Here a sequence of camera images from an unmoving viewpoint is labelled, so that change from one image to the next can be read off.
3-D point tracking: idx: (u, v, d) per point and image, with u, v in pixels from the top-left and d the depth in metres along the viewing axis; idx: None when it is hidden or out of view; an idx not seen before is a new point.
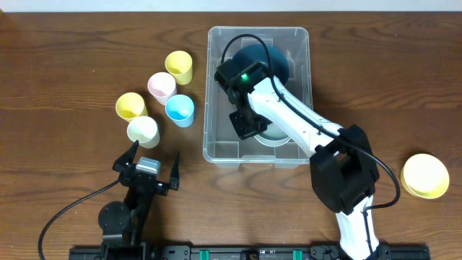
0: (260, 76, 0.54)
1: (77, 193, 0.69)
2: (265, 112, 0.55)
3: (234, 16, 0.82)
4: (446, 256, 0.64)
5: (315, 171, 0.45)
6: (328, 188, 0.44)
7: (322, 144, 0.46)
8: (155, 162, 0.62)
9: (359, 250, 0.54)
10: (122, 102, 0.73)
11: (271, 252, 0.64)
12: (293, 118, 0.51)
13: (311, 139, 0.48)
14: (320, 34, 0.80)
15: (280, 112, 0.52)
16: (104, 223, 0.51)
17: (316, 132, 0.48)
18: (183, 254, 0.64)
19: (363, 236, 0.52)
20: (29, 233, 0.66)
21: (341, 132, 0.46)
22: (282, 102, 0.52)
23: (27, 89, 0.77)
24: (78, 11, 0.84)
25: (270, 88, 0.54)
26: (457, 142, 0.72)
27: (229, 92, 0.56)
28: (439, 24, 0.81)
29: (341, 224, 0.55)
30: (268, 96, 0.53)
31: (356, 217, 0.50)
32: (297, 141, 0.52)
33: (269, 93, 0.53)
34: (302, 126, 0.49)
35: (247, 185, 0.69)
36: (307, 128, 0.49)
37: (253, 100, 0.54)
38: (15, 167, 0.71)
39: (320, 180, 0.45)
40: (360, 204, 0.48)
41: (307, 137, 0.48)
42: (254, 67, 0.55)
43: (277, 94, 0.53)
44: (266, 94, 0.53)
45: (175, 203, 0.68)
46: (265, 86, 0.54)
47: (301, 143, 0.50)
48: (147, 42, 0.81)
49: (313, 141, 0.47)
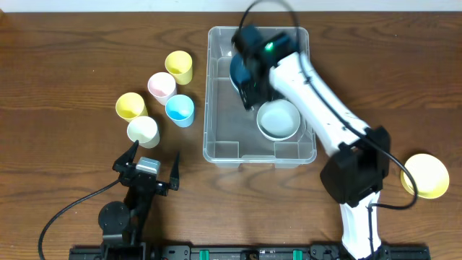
0: (287, 47, 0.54)
1: (77, 193, 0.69)
2: (286, 89, 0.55)
3: (234, 16, 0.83)
4: (445, 256, 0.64)
5: (332, 164, 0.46)
6: (339, 181, 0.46)
7: (346, 141, 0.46)
8: (155, 162, 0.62)
9: (360, 248, 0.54)
10: (122, 102, 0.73)
11: (271, 252, 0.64)
12: (318, 107, 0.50)
13: (336, 133, 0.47)
14: (320, 34, 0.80)
15: (305, 97, 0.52)
16: (104, 223, 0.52)
17: (341, 127, 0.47)
18: (183, 254, 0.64)
19: (365, 234, 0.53)
20: (28, 233, 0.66)
21: (367, 133, 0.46)
22: (308, 84, 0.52)
23: (27, 89, 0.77)
24: (78, 11, 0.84)
25: (297, 68, 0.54)
26: (458, 141, 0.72)
27: (250, 61, 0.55)
28: (439, 24, 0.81)
29: (344, 219, 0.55)
30: (294, 76, 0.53)
31: (361, 212, 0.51)
32: (318, 133, 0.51)
33: (297, 74, 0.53)
34: (328, 118, 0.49)
35: (247, 185, 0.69)
36: (332, 121, 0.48)
37: (277, 76, 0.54)
38: (15, 167, 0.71)
39: (333, 173, 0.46)
40: (365, 199, 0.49)
41: (330, 131, 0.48)
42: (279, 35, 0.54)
43: (304, 76, 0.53)
44: (293, 71, 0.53)
45: (175, 202, 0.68)
46: (293, 63, 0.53)
47: (322, 134, 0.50)
48: (146, 42, 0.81)
49: (337, 136, 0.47)
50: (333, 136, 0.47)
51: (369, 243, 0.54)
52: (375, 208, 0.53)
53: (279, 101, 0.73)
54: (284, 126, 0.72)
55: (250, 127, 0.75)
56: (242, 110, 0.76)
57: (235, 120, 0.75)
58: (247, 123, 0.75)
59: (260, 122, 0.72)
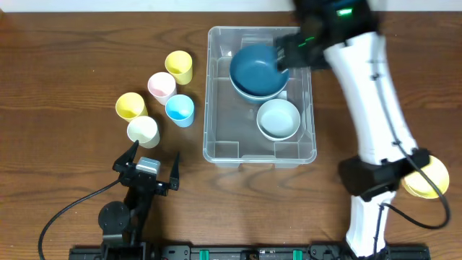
0: (364, 22, 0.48)
1: (77, 193, 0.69)
2: (343, 73, 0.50)
3: (234, 16, 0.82)
4: (445, 256, 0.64)
5: (363, 167, 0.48)
6: (359, 183, 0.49)
7: (390, 158, 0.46)
8: (155, 162, 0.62)
9: (362, 247, 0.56)
10: (122, 102, 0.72)
11: (271, 252, 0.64)
12: (377, 110, 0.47)
13: (382, 146, 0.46)
14: None
15: (367, 94, 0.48)
16: (104, 223, 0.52)
17: (392, 142, 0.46)
18: (183, 254, 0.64)
19: (371, 232, 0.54)
20: (28, 233, 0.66)
21: (413, 154, 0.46)
22: (375, 81, 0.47)
23: (27, 89, 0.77)
24: (78, 11, 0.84)
25: (369, 56, 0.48)
26: (458, 141, 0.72)
27: (315, 19, 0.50)
28: (439, 24, 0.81)
29: (354, 214, 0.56)
30: (363, 65, 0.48)
31: (371, 209, 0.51)
32: (359, 131, 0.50)
33: (366, 63, 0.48)
34: (380, 126, 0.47)
35: (247, 185, 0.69)
36: (384, 133, 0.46)
37: (342, 54, 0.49)
38: (15, 167, 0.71)
39: (356, 173, 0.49)
40: (380, 196, 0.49)
41: (380, 141, 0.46)
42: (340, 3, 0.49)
43: (374, 71, 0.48)
44: (363, 59, 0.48)
45: (175, 202, 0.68)
46: (365, 47, 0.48)
47: (366, 139, 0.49)
48: (146, 42, 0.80)
49: (382, 150, 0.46)
50: (381, 145, 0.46)
51: (373, 243, 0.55)
52: (388, 207, 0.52)
53: (278, 101, 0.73)
54: (284, 125, 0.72)
55: (250, 127, 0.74)
56: (242, 110, 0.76)
57: (235, 120, 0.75)
58: (247, 123, 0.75)
59: (260, 122, 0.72)
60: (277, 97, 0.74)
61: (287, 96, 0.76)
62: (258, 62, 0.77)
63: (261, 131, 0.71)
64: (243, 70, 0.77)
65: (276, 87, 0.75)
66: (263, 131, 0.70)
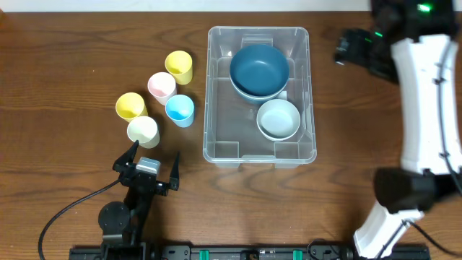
0: (441, 24, 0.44)
1: (77, 193, 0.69)
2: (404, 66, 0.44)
3: (234, 16, 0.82)
4: (445, 256, 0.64)
5: (403, 172, 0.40)
6: (393, 188, 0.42)
7: (432, 169, 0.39)
8: (155, 162, 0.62)
9: (369, 249, 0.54)
10: (122, 102, 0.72)
11: (271, 252, 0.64)
12: (434, 113, 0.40)
13: (430, 153, 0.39)
14: (320, 34, 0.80)
15: (426, 91, 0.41)
16: (104, 223, 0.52)
17: (439, 152, 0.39)
18: (183, 254, 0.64)
19: (382, 241, 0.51)
20: (28, 233, 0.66)
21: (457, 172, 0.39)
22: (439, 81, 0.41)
23: (27, 89, 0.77)
24: (78, 11, 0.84)
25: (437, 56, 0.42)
26: None
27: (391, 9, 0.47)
28: None
29: (372, 217, 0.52)
30: (427, 66, 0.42)
31: (389, 223, 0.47)
32: (413, 131, 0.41)
33: (432, 65, 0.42)
34: (434, 135, 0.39)
35: (247, 185, 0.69)
36: (434, 140, 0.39)
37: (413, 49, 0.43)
38: (15, 167, 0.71)
39: (392, 179, 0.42)
40: (408, 213, 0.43)
41: (427, 147, 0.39)
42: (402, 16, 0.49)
43: (440, 71, 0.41)
44: (431, 57, 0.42)
45: (175, 202, 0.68)
46: (438, 48, 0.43)
47: (411, 141, 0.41)
48: (146, 42, 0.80)
49: (427, 158, 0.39)
50: (429, 153, 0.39)
51: (380, 248, 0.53)
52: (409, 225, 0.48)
53: (279, 101, 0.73)
54: (284, 126, 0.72)
55: (250, 127, 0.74)
56: (242, 110, 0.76)
57: (235, 120, 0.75)
58: (246, 123, 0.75)
59: (260, 122, 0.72)
60: (277, 97, 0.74)
61: (287, 96, 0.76)
62: (258, 62, 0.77)
63: (261, 131, 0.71)
64: (242, 71, 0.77)
65: (277, 87, 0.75)
66: (264, 133, 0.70)
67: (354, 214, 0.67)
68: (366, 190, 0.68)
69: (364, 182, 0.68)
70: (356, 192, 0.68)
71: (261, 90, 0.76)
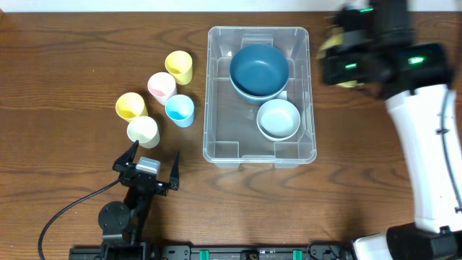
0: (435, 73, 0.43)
1: (77, 193, 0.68)
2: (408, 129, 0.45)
3: (234, 15, 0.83)
4: None
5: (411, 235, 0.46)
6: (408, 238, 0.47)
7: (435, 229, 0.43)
8: (155, 162, 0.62)
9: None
10: (121, 102, 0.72)
11: (271, 252, 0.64)
12: (438, 183, 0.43)
13: (446, 204, 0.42)
14: (320, 34, 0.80)
15: (429, 164, 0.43)
16: (105, 223, 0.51)
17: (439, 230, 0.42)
18: (183, 254, 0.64)
19: None
20: (28, 233, 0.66)
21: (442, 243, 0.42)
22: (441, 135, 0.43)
23: (27, 89, 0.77)
24: (78, 12, 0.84)
25: (439, 110, 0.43)
26: None
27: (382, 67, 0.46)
28: (438, 24, 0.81)
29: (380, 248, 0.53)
30: (430, 117, 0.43)
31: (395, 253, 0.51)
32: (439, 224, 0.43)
33: (434, 116, 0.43)
34: (444, 189, 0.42)
35: (247, 185, 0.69)
36: (445, 194, 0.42)
37: (402, 107, 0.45)
38: (15, 166, 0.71)
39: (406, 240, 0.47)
40: None
41: (441, 210, 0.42)
42: (429, 46, 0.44)
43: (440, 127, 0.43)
44: (431, 110, 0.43)
45: (175, 202, 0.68)
46: (433, 103, 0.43)
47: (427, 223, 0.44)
48: (146, 42, 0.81)
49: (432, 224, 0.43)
50: (439, 218, 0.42)
51: None
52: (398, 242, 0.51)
53: (279, 101, 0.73)
54: (284, 125, 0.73)
55: (250, 127, 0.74)
56: (242, 110, 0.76)
57: (235, 121, 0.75)
58: (246, 123, 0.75)
59: (260, 122, 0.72)
60: (277, 97, 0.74)
61: (287, 96, 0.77)
62: (258, 62, 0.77)
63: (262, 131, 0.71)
64: (242, 71, 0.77)
65: (277, 87, 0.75)
66: (264, 133, 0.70)
67: (354, 214, 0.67)
68: (365, 190, 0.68)
69: (364, 182, 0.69)
70: (356, 191, 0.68)
71: (252, 87, 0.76)
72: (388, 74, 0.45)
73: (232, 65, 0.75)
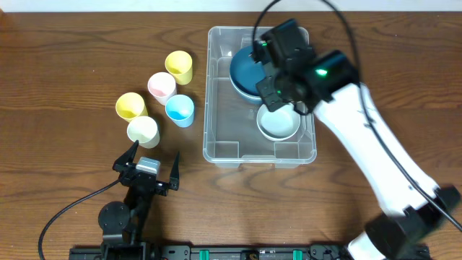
0: (342, 77, 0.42)
1: (77, 193, 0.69)
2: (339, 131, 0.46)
3: (234, 16, 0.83)
4: (445, 256, 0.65)
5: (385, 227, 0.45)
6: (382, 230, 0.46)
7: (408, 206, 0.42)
8: (154, 162, 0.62)
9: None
10: (122, 102, 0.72)
11: (271, 252, 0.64)
12: (379, 167, 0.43)
13: (399, 189, 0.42)
14: (320, 34, 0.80)
15: (369, 156, 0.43)
16: (104, 223, 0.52)
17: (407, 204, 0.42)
18: (183, 254, 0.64)
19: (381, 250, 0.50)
20: (28, 233, 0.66)
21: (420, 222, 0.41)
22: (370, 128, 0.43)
23: (27, 89, 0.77)
24: (78, 12, 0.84)
25: (358, 105, 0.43)
26: (458, 141, 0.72)
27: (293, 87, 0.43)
28: (438, 24, 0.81)
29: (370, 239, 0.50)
30: (353, 115, 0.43)
31: None
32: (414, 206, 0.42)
33: (356, 113, 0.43)
34: (390, 173, 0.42)
35: (247, 185, 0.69)
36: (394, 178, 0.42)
37: (322, 114, 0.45)
38: (15, 166, 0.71)
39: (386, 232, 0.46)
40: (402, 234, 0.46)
41: (393, 193, 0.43)
42: (330, 56, 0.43)
43: (367, 118, 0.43)
44: (352, 106, 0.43)
45: (175, 202, 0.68)
46: (351, 101, 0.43)
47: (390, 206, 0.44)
48: (147, 42, 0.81)
49: (400, 204, 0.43)
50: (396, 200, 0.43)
51: None
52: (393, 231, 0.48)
53: None
54: (284, 125, 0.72)
55: (250, 127, 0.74)
56: (242, 110, 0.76)
57: (234, 121, 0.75)
58: (246, 123, 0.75)
59: (260, 122, 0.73)
60: None
61: None
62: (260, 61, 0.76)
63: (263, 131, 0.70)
64: (243, 71, 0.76)
65: None
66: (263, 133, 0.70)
67: (354, 214, 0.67)
68: (365, 190, 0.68)
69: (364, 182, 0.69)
70: (356, 191, 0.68)
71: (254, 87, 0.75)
72: (302, 92, 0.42)
73: (232, 66, 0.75)
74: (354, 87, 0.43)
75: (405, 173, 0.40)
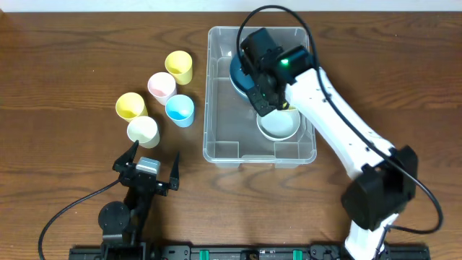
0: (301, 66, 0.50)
1: (77, 193, 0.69)
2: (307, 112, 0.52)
3: (234, 16, 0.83)
4: (445, 256, 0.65)
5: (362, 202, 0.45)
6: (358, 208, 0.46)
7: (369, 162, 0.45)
8: (155, 162, 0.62)
9: (364, 254, 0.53)
10: (122, 102, 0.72)
11: (271, 252, 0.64)
12: (340, 130, 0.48)
13: (358, 152, 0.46)
14: (320, 34, 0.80)
15: (332, 126, 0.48)
16: (105, 223, 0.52)
17: (365, 149, 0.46)
18: (183, 254, 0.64)
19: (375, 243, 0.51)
20: (28, 233, 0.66)
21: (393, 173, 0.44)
22: (328, 102, 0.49)
23: (27, 89, 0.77)
24: (77, 11, 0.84)
25: (317, 84, 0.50)
26: (458, 141, 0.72)
27: (264, 77, 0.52)
28: (439, 24, 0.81)
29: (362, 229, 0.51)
30: (312, 93, 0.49)
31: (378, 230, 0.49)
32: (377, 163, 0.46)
33: (315, 91, 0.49)
34: (350, 136, 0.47)
35: (247, 185, 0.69)
36: (354, 141, 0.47)
37: (290, 98, 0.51)
38: (14, 166, 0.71)
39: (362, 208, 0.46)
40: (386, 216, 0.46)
41: (355, 154, 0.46)
42: (295, 50, 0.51)
43: (323, 93, 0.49)
44: (312, 86, 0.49)
45: (175, 202, 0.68)
46: (310, 81, 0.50)
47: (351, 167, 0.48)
48: (147, 42, 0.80)
49: (361, 159, 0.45)
50: (356, 157, 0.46)
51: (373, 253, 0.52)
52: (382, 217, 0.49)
53: None
54: (284, 125, 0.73)
55: (250, 127, 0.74)
56: (242, 110, 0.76)
57: (234, 120, 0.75)
58: (246, 123, 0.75)
59: (260, 123, 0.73)
60: None
61: None
62: None
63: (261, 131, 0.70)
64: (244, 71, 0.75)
65: None
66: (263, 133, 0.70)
67: None
68: None
69: None
70: None
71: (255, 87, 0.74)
72: (272, 81, 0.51)
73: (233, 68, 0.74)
74: (312, 71, 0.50)
75: (356, 131, 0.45)
